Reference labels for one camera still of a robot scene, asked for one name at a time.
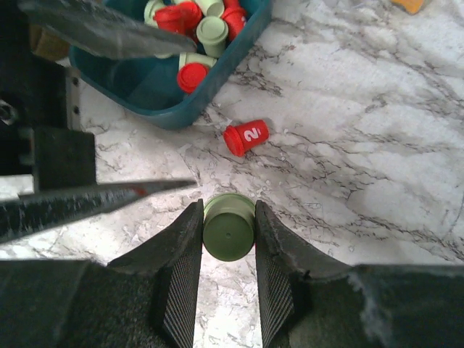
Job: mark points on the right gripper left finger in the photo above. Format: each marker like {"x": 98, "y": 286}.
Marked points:
{"x": 145, "y": 298}

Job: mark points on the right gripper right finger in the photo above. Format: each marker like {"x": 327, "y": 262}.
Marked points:
{"x": 309, "y": 299}

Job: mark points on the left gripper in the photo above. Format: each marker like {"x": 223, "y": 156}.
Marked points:
{"x": 40, "y": 113}

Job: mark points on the teal storage basket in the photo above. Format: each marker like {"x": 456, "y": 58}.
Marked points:
{"x": 148, "y": 87}

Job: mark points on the red capsule in basket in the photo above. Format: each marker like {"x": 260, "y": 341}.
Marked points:
{"x": 191, "y": 75}

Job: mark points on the red capsule beside basket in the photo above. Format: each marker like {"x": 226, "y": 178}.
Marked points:
{"x": 241, "y": 138}

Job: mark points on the orange spice bottle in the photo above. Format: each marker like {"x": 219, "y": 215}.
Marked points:
{"x": 412, "y": 7}

